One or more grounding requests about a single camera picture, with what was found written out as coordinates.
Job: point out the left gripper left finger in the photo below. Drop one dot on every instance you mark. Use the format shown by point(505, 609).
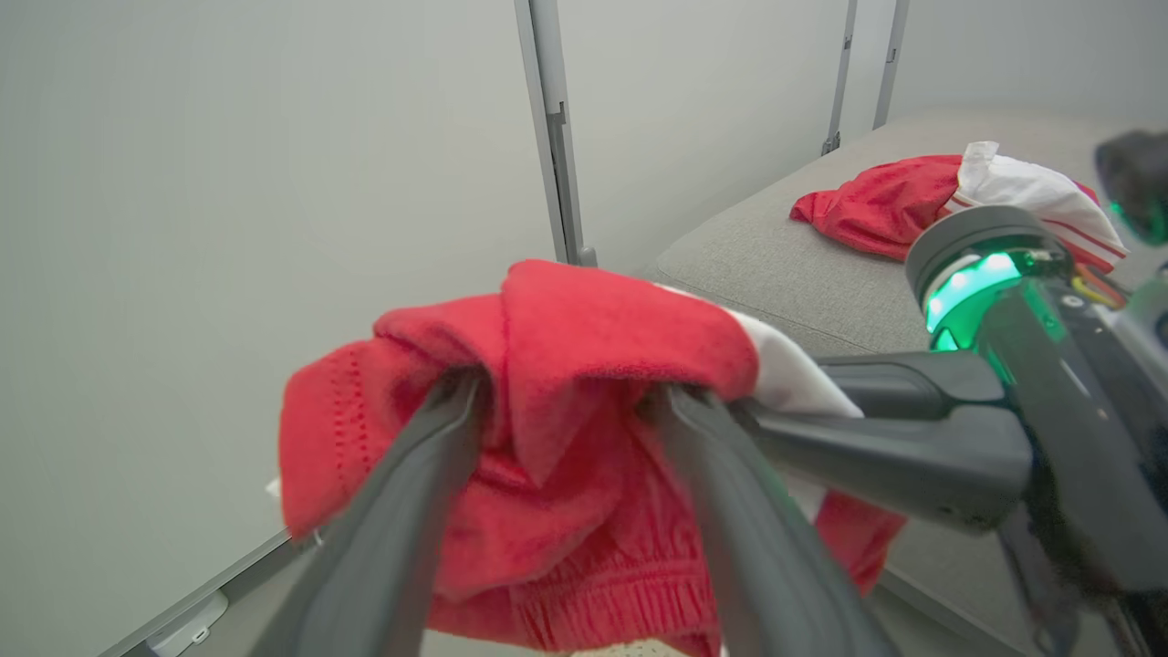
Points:
point(383, 520)

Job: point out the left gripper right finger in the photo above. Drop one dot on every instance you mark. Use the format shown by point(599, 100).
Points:
point(757, 547)

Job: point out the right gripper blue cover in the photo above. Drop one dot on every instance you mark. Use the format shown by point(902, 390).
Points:
point(1086, 438)

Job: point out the red white sports jersey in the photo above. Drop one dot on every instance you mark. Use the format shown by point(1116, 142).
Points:
point(876, 205)

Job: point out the red white sports shorts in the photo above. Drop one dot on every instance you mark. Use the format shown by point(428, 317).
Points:
point(584, 347)

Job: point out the grey fabric sofa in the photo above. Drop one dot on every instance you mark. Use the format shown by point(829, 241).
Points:
point(803, 274)

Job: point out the wide white partition panel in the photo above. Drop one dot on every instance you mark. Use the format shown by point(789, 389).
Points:
point(228, 228)

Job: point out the grey partition leg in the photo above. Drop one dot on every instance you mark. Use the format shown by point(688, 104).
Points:
point(587, 257)

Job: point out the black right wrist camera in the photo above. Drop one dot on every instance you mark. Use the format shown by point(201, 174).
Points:
point(1136, 178)

